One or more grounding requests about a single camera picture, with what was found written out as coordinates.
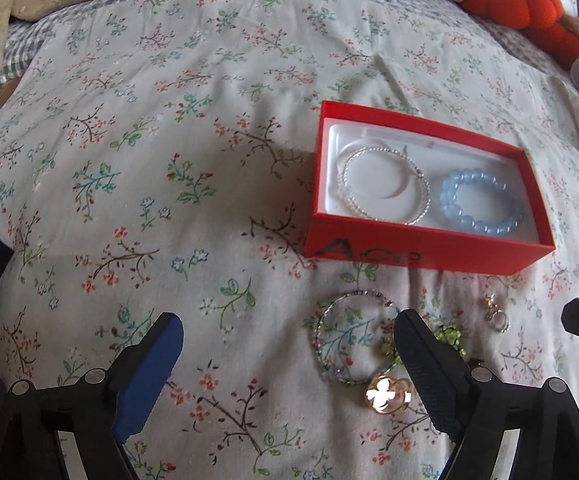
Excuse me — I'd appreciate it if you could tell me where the green crystal hair clip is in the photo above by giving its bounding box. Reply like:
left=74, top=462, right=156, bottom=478
left=379, top=324, right=466, bottom=365

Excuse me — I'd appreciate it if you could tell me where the silver beaded bracelet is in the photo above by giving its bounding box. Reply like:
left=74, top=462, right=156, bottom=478
left=337, top=144, right=432, bottom=226

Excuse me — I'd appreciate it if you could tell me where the floral bed sheet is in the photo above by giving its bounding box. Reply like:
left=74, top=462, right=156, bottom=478
left=0, top=0, right=579, bottom=479

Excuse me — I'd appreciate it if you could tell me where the red Ace jewelry box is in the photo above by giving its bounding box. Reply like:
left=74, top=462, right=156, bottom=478
left=305, top=101, right=555, bottom=275

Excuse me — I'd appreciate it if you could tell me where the multicolour beaded bracelet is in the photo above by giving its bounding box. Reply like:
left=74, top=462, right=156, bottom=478
left=313, top=289, right=403, bottom=386

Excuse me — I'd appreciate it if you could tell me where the gold clover brooch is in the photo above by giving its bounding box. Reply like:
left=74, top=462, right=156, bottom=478
left=365, top=374, right=413, bottom=415

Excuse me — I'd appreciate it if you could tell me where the orange plush toy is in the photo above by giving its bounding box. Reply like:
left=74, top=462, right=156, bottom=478
left=459, top=0, right=579, bottom=70

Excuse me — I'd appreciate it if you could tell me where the blue bead bracelet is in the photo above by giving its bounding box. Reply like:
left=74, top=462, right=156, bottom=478
left=438, top=168, right=526, bottom=238

